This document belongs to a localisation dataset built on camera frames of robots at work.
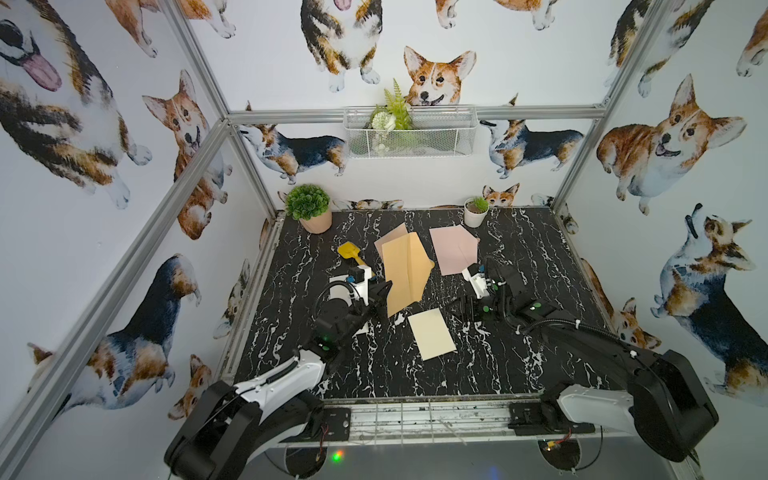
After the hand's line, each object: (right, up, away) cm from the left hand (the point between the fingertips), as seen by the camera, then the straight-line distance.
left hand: (395, 280), depth 78 cm
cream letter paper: (+11, -18, +12) cm, 24 cm away
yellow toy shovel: (-17, +6, +28) cm, 34 cm away
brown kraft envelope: (+4, +3, +4) cm, 6 cm away
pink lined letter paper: (+1, +13, +27) cm, 30 cm away
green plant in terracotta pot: (-29, +22, +25) cm, 44 cm away
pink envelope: (+21, +7, +32) cm, 39 cm away
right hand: (+15, -8, +3) cm, 17 cm away
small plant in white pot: (+29, +21, +32) cm, 48 cm away
